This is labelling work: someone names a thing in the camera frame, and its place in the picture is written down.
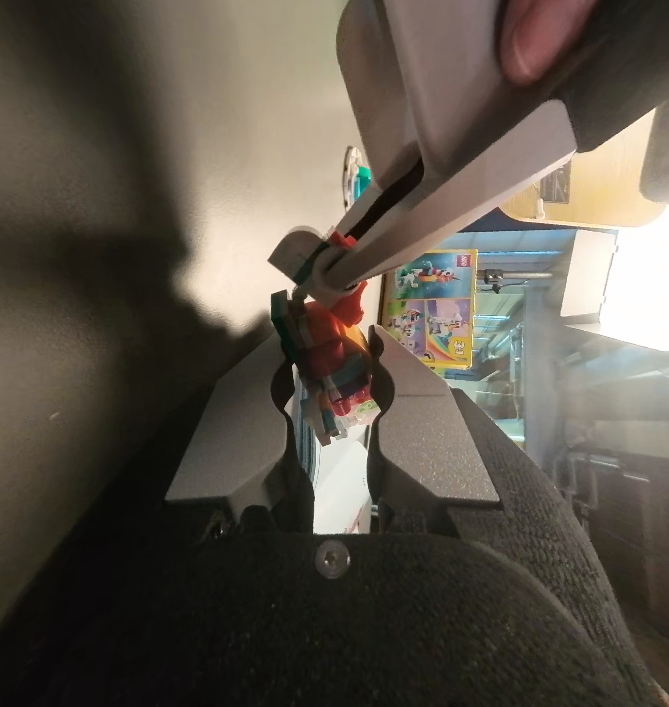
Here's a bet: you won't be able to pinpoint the colourful toy brick fish body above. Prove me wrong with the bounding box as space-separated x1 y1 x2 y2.
270 290 382 448

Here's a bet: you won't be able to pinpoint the white teal loose bricks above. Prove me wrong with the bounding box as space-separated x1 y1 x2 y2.
343 145 374 213

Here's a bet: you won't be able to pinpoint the large led light panel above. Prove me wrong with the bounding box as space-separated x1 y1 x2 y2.
560 210 669 354

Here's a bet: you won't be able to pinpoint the person's left hand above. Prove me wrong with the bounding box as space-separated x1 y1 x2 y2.
499 0 598 85

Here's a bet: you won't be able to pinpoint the yellow toy set box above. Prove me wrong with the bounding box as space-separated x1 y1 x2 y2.
380 249 479 371

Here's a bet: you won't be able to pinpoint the orange toy brick head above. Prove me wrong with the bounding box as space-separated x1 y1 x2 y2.
268 225 369 328

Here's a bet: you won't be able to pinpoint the camera on metal pole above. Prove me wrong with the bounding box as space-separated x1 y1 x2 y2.
475 267 553 293

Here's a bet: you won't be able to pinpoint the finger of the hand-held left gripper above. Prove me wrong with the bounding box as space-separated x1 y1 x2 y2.
333 143 425 239
325 101 579 295

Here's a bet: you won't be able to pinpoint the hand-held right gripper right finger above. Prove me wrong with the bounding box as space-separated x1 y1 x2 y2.
365 325 502 510

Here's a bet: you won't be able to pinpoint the open pale blue instruction booklet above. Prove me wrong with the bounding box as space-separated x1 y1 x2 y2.
293 381 379 534

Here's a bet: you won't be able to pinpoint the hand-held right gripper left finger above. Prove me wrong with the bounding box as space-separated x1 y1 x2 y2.
163 326 316 509

